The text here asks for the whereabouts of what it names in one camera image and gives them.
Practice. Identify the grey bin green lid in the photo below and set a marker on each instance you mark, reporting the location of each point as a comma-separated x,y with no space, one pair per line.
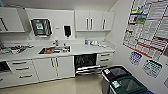
115,71

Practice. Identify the white folded towel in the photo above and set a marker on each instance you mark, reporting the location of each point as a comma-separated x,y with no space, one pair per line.
103,44

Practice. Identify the blue labelled bottle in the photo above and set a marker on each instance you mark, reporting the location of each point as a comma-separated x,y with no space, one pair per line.
86,41

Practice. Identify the white sink base cabinet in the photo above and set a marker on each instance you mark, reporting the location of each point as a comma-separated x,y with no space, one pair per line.
55,68

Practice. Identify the small teal bottle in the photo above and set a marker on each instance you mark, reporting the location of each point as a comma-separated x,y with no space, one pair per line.
1,3

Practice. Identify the stainless steel sink basin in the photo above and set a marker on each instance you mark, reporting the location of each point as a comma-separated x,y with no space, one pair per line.
56,50

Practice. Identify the steel paper towel dispenser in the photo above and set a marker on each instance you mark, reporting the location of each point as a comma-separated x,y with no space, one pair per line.
40,27

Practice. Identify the stainless steel dishwasher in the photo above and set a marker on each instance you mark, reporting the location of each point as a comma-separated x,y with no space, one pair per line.
86,65

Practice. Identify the black wall soap dispenser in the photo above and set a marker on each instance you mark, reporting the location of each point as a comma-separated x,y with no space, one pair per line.
67,31

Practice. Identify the black built-in microwave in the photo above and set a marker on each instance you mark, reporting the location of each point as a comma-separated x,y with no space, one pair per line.
4,66

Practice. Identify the white three-door wall cabinet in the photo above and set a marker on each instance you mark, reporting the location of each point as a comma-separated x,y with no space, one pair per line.
95,20

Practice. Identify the orange bowl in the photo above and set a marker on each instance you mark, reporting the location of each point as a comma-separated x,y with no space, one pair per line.
49,51

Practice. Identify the bulletin board with papers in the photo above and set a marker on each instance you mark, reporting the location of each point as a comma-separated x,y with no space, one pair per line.
148,26

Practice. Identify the white narrow drawer unit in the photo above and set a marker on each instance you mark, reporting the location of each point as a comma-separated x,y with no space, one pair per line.
105,58

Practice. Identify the dish drying rack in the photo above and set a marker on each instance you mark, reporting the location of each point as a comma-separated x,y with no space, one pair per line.
15,49

